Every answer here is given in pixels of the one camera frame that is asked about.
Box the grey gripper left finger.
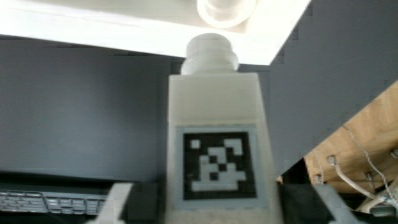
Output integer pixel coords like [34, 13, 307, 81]
[87, 183, 133, 224]

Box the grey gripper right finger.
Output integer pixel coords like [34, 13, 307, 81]
[279, 174, 362, 224]

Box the white table leg with tag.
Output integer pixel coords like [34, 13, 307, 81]
[165, 33, 282, 224]

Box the white square tabletop part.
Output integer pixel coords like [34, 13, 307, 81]
[0, 0, 311, 65]

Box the black keyboard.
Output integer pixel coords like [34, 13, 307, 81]
[0, 189, 106, 215]

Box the wooden bench with wires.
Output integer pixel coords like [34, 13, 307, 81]
[304, 81, 398, 216]

